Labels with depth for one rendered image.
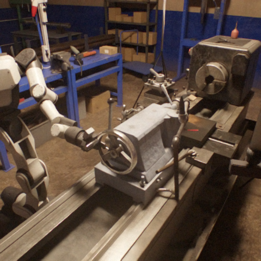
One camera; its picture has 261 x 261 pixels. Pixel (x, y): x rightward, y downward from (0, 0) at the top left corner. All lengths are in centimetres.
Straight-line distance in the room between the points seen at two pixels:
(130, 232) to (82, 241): 25
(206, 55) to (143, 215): 161
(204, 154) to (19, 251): 108
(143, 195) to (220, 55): 152
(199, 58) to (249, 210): 146
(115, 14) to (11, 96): 513
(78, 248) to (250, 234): 156
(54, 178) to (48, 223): 159
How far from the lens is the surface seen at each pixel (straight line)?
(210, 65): 218
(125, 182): 123
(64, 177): 279
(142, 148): 118
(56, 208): 129
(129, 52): 637
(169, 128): 135
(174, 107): 140
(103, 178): 132
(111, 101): 122
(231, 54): 233
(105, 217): 136
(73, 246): 128
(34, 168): 181
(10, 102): 163
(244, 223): 249
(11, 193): 220
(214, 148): 166
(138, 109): 171
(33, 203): 201
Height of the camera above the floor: 174
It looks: 29 degrees down
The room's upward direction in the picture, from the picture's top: 1 degrees clockwise
